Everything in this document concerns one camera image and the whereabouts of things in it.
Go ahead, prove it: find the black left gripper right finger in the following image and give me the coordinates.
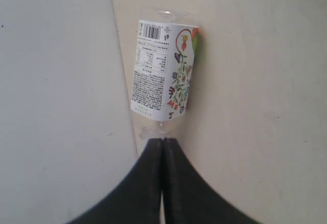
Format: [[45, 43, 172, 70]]
[[162, 138, 258, 223]]

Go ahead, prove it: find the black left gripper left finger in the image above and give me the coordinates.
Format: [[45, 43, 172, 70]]
[[70, 139, 163, 223]]

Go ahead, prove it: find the floral label clear bottle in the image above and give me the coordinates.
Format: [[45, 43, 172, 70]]
[[130, 8, 202, 142]]

